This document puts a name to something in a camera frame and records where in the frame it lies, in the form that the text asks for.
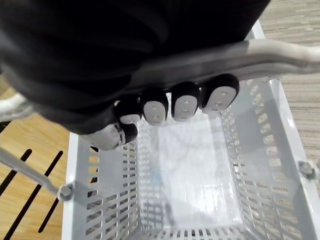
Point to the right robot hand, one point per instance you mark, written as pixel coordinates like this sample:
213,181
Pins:
75,55

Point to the white plastic shopping basket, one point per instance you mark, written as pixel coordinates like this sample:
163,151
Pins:
200,160

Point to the slotted wooden board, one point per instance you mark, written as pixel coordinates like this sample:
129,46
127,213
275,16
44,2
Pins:
25,135

